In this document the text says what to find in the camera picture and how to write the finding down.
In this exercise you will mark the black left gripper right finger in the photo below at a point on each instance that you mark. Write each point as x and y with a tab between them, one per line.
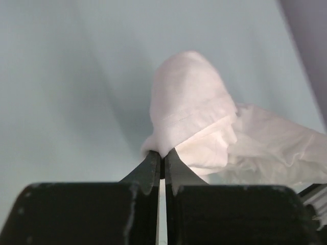
199	213

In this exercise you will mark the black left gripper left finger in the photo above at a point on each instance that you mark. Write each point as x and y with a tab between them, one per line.
123	212

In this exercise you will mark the white t shirt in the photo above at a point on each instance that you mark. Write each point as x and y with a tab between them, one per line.
222	141

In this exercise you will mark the aluminium front rail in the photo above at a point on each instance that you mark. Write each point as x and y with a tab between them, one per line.
314	199

